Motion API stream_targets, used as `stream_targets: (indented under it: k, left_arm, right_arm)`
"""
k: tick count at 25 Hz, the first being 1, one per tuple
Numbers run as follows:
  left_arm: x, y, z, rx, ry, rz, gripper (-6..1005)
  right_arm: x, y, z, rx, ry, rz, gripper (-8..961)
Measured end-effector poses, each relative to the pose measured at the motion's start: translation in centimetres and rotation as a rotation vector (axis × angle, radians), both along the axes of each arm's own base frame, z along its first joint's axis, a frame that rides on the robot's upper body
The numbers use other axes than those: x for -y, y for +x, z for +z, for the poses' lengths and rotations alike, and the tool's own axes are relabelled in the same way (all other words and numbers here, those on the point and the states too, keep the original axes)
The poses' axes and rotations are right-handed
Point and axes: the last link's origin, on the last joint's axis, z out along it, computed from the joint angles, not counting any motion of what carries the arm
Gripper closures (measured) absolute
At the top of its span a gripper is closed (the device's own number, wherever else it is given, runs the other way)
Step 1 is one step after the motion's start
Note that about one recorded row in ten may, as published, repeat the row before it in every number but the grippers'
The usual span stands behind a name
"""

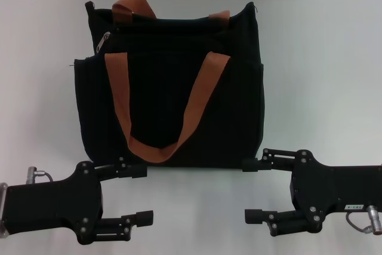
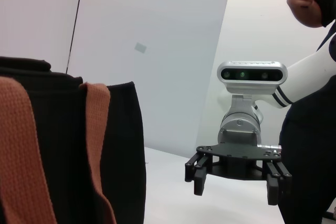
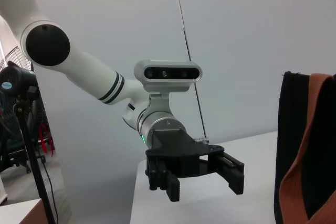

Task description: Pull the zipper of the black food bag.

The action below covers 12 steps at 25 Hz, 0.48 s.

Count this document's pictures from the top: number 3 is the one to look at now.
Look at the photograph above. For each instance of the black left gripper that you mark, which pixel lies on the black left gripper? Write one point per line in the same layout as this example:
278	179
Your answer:
173	150

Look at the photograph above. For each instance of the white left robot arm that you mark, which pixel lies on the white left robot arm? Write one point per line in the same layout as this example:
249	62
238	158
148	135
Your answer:
86	64

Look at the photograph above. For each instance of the silver plug on left wrist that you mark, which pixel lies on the silver plug on left wrist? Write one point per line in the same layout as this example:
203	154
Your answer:
203	139

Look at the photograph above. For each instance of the black stand pole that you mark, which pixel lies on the black stand pole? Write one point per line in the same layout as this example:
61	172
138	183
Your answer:
34	161

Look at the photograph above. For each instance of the light wooden board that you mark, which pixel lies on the light wooden board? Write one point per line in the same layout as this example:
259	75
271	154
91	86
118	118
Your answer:
18	212

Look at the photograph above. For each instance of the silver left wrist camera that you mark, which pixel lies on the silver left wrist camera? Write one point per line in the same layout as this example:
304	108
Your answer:
172	73

